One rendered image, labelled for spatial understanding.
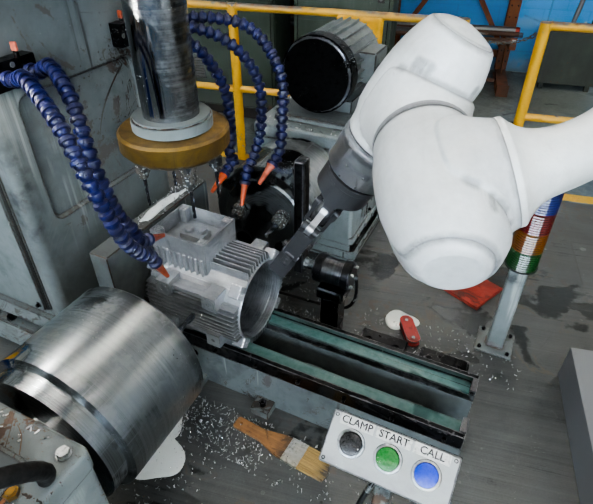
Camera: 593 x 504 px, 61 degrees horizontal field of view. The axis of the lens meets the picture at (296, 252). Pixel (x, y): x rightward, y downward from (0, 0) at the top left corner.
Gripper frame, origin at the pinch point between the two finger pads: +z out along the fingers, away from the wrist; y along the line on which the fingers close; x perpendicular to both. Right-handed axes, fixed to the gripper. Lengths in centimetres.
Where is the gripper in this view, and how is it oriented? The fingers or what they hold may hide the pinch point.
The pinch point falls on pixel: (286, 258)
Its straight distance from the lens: 79.3
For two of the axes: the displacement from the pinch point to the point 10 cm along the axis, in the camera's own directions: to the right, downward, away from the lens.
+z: -4.5, 5.6, 7.0
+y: -4.4, 5.4, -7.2
